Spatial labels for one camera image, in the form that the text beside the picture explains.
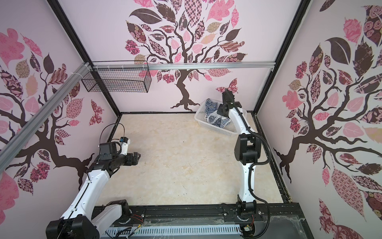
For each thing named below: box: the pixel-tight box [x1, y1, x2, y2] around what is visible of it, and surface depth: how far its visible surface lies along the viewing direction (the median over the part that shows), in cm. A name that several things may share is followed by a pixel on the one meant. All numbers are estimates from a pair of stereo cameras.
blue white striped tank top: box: [204, 98, 231, 128], surface depth 115 cm
